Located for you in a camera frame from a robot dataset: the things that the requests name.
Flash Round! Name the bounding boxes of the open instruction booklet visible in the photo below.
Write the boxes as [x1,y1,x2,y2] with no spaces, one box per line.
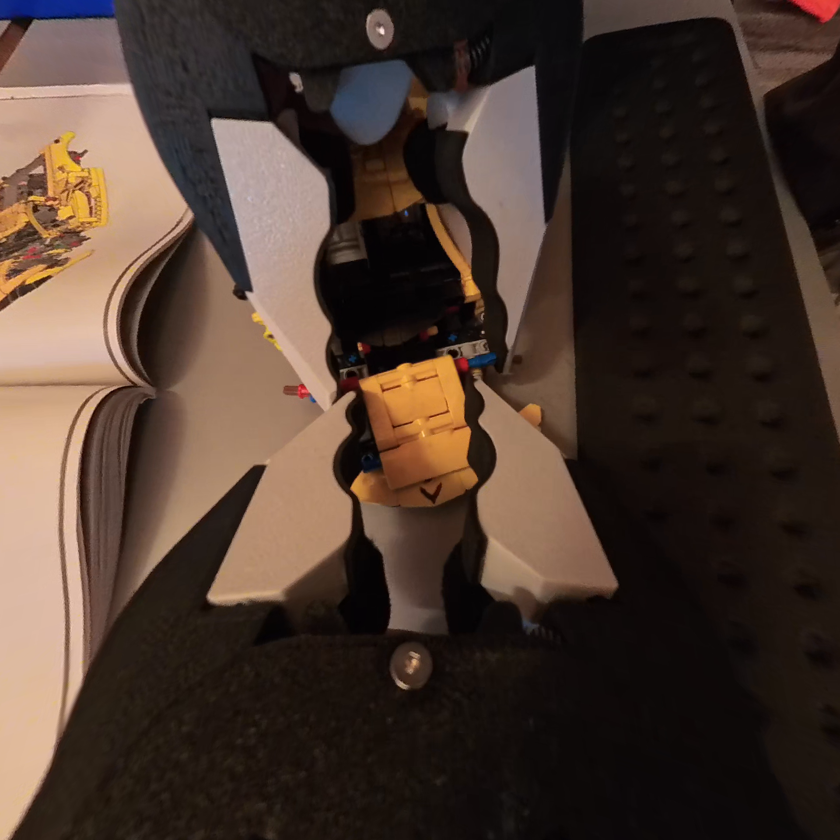
[0,85,198,742]

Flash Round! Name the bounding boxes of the black dotted rubber mat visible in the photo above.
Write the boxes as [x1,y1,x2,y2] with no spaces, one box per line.
[571,18,840,840]

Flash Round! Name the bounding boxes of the yellow brick model car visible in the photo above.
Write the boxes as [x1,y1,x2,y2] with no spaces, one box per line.
[233,75,546,509]

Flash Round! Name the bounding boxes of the yellow brick hood panel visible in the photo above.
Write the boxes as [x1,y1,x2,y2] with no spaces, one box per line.
[357,357,473,490]

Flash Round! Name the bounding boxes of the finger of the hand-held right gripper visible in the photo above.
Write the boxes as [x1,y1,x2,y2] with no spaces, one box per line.
[210,117,360,411]
[402,64,550,376]

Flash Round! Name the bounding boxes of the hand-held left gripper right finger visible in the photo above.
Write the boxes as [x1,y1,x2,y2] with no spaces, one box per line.
[468,381,619,601]

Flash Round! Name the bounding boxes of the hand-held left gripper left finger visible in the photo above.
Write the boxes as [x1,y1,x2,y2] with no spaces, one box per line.
[206,392,366,606]

